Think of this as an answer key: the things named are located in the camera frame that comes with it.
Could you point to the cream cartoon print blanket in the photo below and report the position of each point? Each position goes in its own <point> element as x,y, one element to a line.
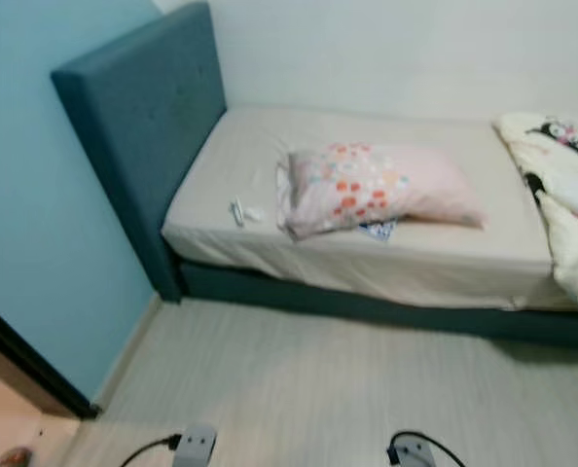
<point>571,185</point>

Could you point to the blue and white booklet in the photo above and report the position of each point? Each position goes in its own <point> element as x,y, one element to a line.
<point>379,231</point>

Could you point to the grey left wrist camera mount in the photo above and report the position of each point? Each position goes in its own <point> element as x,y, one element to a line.
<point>196,448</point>

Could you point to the pink dotted pillow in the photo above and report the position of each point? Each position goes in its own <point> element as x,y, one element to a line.
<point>386,190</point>

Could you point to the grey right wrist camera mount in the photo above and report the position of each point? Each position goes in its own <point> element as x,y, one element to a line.
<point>414,454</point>

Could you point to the mattress with cream sheet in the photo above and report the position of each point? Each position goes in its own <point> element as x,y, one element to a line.
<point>425,253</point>

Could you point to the small white tube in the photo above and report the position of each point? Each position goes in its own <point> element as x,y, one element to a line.
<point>237,213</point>

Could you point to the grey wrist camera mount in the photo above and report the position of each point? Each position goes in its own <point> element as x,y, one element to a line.
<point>414,454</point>
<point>196,448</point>

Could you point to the black bedroom door frame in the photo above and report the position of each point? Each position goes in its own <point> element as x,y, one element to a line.
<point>36,365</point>

